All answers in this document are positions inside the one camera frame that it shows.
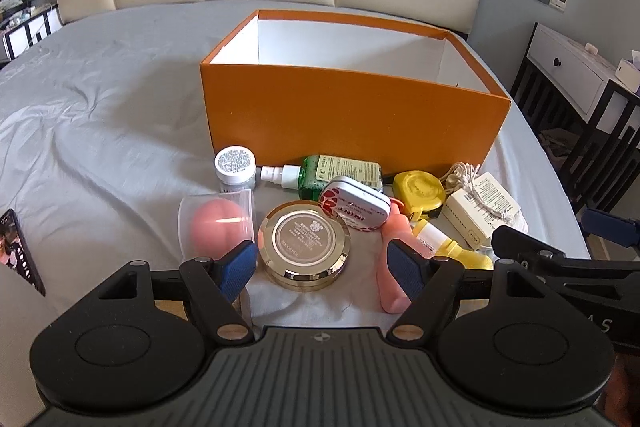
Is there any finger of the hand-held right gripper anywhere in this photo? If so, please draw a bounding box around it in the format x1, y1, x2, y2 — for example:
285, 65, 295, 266
581, 208, 640, 250
491, 224, 568, 270

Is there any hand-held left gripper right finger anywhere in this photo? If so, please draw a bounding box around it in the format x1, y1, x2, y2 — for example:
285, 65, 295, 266
386, 239, 551, 344

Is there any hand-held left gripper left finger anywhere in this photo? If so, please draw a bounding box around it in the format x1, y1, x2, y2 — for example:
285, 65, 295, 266
95, 239, 258, 344

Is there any pink bottle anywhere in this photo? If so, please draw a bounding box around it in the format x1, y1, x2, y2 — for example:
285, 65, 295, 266
380, 198, 426, 314

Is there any yellow bottle with white cap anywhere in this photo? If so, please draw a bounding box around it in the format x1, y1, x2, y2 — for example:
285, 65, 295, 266
412, 219, 493, 270

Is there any pink sponge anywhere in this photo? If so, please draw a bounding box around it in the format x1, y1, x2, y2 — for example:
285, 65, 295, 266
178, 188, 257, 258

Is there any white box with string tag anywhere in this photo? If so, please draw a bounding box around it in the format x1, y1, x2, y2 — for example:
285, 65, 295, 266
440, 162, 530, 238

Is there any cream rectangular box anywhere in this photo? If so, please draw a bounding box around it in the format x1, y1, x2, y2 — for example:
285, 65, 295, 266
444, 189, 496, 253

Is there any gold round compact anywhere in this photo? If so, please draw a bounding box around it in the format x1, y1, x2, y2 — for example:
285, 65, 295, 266
256, 202, 352, 292

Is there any yellow tape measure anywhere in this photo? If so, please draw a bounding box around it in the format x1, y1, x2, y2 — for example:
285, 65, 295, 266
392, 171, 447, 222

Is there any red and white tin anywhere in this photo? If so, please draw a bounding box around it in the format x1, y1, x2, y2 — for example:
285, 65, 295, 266
318, 176, 392, 232

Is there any silver glitter jar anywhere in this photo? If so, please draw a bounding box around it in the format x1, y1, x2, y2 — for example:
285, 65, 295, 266
214, 147, 257, 194

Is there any green spray bottle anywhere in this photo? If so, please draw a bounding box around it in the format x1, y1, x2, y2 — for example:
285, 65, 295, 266
259, 154, 385, 200

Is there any orange cardboard box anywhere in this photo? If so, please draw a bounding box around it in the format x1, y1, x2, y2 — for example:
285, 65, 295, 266
200, 9, 512, 178

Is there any person's right forearm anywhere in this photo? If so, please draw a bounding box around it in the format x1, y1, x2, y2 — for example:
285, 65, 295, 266
612, 352, 640, 427

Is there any white tissue box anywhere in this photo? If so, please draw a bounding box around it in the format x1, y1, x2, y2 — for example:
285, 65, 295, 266
615, 51, 640, 94

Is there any white bedside table with drawer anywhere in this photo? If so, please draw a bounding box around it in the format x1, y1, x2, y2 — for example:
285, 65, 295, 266
510, 23, 640, 218

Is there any grey bed sheet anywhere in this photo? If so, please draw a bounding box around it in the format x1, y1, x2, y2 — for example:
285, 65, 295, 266
0, 0, 591, 333

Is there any black smartphone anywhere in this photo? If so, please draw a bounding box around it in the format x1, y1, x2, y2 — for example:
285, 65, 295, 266
0, 208, 47, 298

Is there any cluttered bedside table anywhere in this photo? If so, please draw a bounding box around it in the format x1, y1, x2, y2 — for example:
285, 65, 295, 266
0, 0, 63, 62

